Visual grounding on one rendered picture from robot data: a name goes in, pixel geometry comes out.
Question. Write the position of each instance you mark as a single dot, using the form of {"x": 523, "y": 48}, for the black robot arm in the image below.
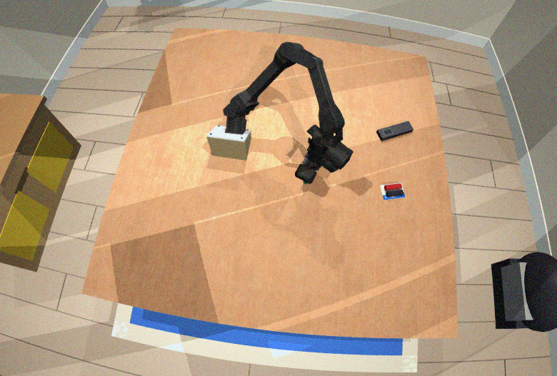
{"x": 330, "y": 118}

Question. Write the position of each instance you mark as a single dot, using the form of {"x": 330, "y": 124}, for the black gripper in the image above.
{"x": 307, "y": 170}

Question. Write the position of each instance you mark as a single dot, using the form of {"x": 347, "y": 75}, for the black rectangular bar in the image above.
{"x": 394, "y": 131}

